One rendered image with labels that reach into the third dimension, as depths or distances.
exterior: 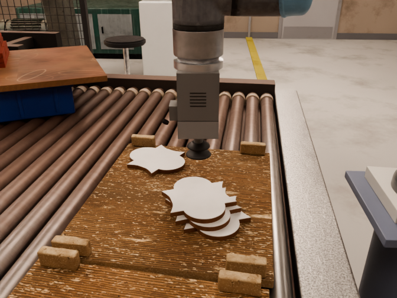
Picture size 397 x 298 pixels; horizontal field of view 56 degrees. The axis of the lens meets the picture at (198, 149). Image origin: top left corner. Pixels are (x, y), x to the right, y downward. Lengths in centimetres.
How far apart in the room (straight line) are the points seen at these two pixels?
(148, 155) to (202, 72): 37
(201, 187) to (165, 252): 16
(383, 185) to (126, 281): 60
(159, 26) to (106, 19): 155
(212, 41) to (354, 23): 774
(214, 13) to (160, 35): 416
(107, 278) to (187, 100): 28
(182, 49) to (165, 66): 421
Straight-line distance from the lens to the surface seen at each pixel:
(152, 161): 85
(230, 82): 141
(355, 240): 225
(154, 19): 468
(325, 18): 804
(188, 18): 54
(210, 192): 69
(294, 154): 97
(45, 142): 107
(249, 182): 78
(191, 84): 55
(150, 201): 73
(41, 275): 62
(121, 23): 602
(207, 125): 57
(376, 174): 97
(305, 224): 72
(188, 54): 55
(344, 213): 245
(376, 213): 89
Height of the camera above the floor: 134
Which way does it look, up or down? 26 degrees down
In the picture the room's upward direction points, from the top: straight up
